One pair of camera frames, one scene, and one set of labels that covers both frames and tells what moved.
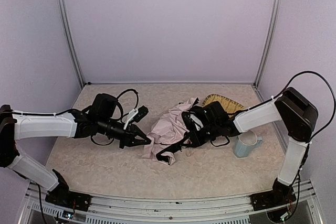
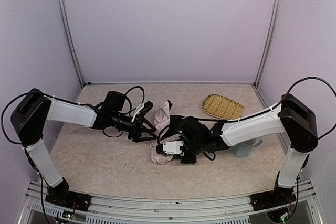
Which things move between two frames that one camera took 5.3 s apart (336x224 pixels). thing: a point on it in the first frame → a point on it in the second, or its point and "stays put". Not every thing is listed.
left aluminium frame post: (66, 25) stays put
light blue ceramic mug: (245, 142) stays put
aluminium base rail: (209, 209) stays put
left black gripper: (126, 137) → (136, 131)
